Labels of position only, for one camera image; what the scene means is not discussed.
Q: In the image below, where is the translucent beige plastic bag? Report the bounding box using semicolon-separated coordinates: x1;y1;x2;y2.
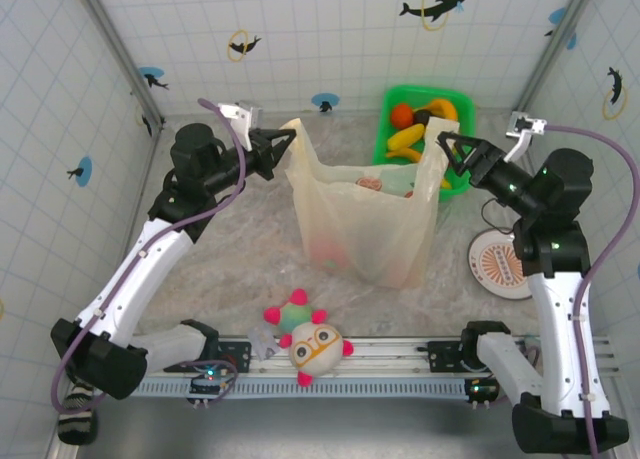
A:
278;117;460;289

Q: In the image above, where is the large orange-yellow fake banana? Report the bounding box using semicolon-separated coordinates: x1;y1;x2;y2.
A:
424;98;459;123

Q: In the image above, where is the long yellow fake mango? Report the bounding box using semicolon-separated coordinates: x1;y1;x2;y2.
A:
387;123;426;150

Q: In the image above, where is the fake orange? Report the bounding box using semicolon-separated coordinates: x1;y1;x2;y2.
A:
391;103;415;128

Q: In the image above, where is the green plastic basket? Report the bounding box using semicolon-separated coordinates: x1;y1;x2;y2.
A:
372;83;476;204

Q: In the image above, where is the blue oval penguin sticker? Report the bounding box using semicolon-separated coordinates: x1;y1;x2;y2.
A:
310;92;340;114

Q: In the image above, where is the blue circle fish sticker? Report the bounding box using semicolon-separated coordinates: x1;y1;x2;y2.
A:
138;66;170;91

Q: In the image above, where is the white plate orange print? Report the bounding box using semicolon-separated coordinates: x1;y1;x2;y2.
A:
468;228;535;302

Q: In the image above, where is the blue whale sticker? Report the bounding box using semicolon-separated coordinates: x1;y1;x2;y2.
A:
544;7;579;51

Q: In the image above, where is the small white card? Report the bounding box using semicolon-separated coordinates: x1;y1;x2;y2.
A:
248;326;280;363

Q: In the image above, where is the plush toy with glasses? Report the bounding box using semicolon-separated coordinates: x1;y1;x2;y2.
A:
263;288;355;389

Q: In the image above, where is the black white striped sock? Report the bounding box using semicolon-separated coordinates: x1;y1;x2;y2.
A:
56;378;99;446

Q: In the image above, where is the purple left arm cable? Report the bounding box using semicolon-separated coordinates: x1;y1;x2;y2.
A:
51;97;247;415

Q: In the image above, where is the grey metal side rail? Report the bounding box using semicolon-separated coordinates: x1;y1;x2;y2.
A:
147;121;166;180

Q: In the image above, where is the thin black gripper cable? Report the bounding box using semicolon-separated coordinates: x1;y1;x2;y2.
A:
480;197;517;236

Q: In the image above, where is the small fish ring sticker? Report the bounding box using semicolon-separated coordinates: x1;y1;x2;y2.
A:
134;103;154;138

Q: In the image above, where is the small dolphin ring sticker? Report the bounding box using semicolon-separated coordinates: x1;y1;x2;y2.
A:
227;28;263;63

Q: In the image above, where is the seahorse yellow ring sticker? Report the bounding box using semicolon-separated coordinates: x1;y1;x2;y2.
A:
602;66;629;121

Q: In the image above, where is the grey metal frame post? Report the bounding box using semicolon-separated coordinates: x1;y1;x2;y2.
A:
69;0;166;130
512;0;601;120

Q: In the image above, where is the large dolphin ring sticker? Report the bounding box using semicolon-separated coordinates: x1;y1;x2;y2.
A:
398;0;475;33

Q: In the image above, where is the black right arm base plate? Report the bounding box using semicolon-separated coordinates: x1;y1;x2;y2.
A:
427;339;481;373

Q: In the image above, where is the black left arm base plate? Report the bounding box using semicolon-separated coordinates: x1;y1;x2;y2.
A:
163;341;253;375

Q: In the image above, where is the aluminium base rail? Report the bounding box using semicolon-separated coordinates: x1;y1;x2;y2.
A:
134;334;619;380

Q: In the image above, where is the grey slotted cable duct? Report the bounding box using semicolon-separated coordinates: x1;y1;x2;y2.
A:
132;378;519;399

